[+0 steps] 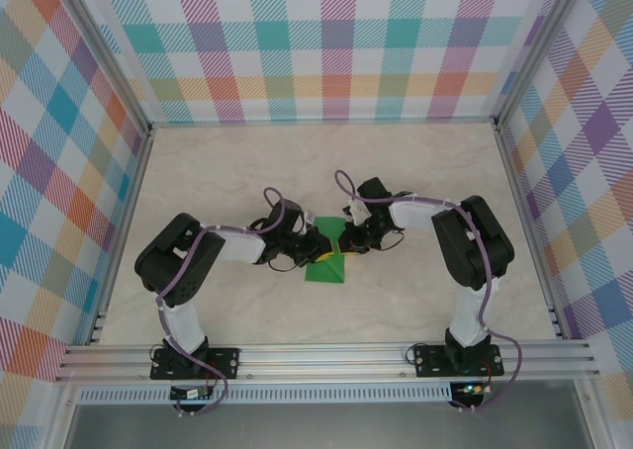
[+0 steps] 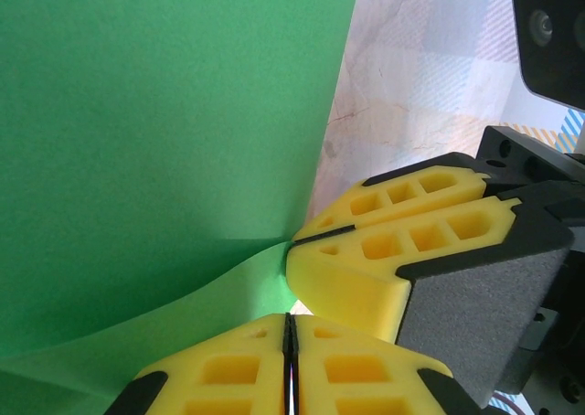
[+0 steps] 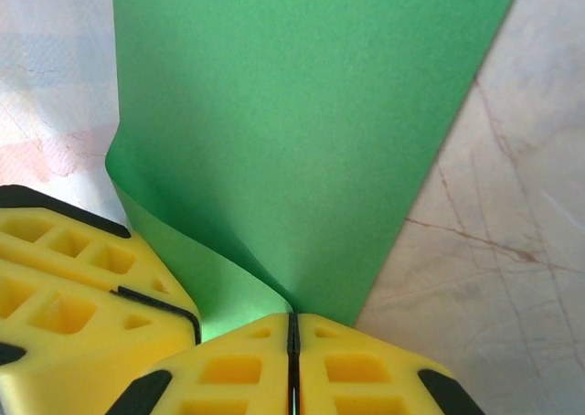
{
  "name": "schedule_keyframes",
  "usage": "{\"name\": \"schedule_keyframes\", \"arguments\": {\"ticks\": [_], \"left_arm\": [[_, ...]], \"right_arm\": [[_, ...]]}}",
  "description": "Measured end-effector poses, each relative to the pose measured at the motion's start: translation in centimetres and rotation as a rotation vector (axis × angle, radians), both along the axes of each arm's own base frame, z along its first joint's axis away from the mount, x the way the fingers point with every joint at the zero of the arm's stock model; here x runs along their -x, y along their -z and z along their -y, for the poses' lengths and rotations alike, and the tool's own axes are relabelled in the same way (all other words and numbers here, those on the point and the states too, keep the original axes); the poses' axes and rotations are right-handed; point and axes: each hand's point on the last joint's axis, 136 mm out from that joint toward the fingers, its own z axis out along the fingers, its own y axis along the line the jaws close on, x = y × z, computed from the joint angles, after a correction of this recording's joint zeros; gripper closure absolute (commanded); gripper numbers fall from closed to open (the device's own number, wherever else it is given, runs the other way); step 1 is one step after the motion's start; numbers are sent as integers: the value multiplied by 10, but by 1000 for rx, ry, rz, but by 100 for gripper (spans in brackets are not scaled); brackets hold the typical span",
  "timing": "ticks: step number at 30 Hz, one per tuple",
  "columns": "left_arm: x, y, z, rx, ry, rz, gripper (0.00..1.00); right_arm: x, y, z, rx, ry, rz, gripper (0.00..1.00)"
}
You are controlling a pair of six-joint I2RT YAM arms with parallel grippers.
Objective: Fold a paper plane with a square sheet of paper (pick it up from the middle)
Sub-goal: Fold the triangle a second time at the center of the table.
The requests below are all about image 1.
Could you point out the thin aluminium wall rail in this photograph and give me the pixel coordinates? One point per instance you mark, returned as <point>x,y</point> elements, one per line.
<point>321,121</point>

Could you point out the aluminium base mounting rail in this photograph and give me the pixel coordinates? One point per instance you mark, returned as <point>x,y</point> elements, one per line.
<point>321,360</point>

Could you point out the green square paper sheet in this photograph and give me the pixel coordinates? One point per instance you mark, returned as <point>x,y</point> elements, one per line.
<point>324,271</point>

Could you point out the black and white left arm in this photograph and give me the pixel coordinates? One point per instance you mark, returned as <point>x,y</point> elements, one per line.
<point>180,320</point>

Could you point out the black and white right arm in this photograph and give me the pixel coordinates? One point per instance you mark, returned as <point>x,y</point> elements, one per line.
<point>470,315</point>

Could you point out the aluminium table side rail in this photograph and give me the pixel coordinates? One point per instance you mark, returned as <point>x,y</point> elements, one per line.
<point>122,236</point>
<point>528,231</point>

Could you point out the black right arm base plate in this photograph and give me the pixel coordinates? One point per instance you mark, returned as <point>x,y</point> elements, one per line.
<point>430,360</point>

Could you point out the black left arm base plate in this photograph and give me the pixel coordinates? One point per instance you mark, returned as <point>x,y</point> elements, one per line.
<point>225,362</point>

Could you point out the grey metal shelf panel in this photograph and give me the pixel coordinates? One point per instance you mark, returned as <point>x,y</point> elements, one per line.
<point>321,429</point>

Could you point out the small circuit board green light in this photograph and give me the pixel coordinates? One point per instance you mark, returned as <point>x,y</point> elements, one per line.
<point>472,388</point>

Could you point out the aluminium frame post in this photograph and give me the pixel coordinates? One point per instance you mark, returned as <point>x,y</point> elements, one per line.
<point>106,53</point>
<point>536,48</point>

